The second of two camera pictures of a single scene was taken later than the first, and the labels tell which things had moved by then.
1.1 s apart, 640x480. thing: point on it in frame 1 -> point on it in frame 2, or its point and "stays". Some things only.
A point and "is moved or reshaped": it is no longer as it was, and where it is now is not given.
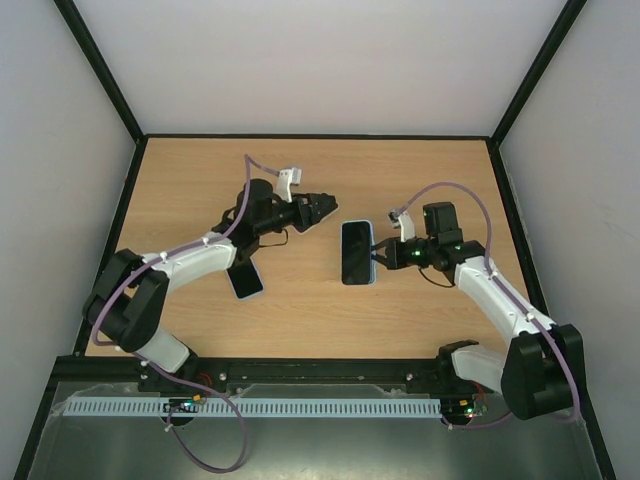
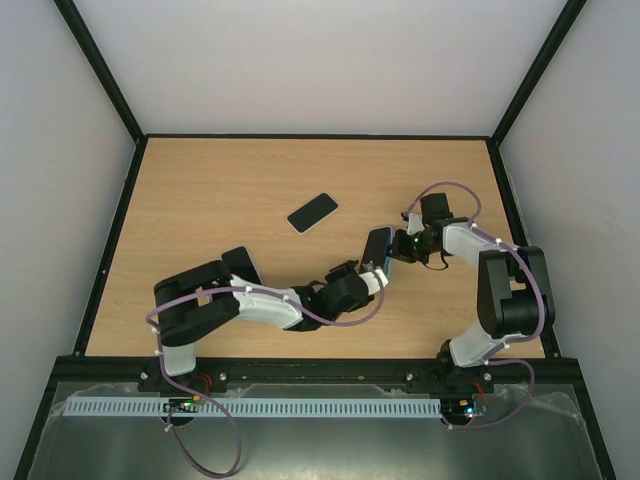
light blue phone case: (357, 267) is moved or reshaped
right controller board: (463, 407) stays
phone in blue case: (245, 280) stays
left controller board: (183, 405) stays
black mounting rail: (229, 375) stays
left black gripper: (313, 218) -> (341, 271)
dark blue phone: (356, 252) is moved or reshaped
